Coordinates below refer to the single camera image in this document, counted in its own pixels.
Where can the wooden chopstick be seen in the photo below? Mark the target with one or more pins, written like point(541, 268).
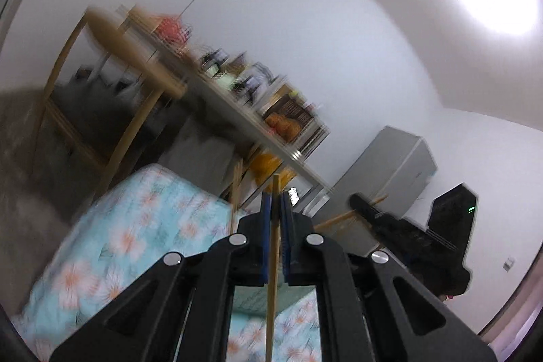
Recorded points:
point(335, 221)
point(236, 192)
point(275, 192)

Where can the white wall socket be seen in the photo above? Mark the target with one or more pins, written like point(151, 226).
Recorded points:
point(509, 264)

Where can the grey table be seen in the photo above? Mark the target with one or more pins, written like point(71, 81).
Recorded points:
point(237, 114)

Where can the silver refrigerator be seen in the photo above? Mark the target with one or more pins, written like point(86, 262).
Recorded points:
point(390, 167)

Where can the blue floral cloth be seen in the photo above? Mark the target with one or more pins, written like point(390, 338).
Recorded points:
point(127, 234)

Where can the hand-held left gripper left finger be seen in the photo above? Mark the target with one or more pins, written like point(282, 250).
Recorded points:
point(265, 243)

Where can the red bag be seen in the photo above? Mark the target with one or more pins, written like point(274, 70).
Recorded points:
point(169, 27)

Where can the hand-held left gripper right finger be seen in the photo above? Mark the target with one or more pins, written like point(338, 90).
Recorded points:
point(286, 243)

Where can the dark bread box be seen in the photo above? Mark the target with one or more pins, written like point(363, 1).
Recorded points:
point(292, 120)

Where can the wooden chair black seat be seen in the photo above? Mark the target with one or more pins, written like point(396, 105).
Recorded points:
point(123, 48)

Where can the yellow plastic bag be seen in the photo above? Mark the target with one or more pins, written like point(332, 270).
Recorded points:
point(267, 167)

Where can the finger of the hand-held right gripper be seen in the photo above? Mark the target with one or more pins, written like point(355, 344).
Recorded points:
point(373, 222)

